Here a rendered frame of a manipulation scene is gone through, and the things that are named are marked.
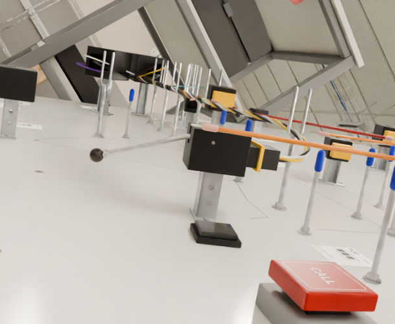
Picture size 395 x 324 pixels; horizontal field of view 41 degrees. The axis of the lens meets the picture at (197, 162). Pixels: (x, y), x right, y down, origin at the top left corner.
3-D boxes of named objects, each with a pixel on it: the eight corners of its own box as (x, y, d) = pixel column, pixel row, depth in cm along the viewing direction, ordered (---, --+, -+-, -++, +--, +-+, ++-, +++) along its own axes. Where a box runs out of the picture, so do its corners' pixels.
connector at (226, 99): (231, 109, 108) (234, 94, 107) (233, 110, 106) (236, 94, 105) (210, 105, 107) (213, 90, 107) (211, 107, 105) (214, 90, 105)
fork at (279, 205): (273, 209, 62) (298, 86, 59) (268, 204, 63) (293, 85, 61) (289, 211, 62) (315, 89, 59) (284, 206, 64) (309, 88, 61)
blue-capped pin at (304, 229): (295, 229, 55) (312, 147, 53) (308, 231, 55) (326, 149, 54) (299, 234, 53) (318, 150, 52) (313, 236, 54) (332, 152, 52)
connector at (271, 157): (223, 158, 54) (227, 139, 54) (268, 164, 55) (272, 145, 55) (232, 165, 51) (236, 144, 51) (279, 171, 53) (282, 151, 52)
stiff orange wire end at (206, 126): (190, 126, 42) (191, 119, 42) (403, 162, 43) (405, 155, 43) (190, 128, 41) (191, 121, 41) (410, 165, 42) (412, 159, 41)
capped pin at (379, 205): (379, 209, 71) (394, 146, 70) (370, 206, 72) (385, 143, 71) (386, 209, 72) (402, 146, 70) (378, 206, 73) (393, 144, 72)
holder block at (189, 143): (182, 161, 54) (188, 121, 53) (235, 168, 55) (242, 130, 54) (187, 170, 50) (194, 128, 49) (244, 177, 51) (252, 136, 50)
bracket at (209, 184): (189, 209, 56) (196, 162, 55) (211, 211, 56) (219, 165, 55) (195, 223, 51) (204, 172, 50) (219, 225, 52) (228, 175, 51)
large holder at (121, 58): (139, 113, 133) (148, 55, 131) (105, 116, 117) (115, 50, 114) (115, 108, 135) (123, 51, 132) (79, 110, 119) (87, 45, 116)
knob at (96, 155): (88, 159, 51) (90, 145, 51) (103, 161, 52) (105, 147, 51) (88, 162, 50) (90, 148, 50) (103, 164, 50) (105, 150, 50)
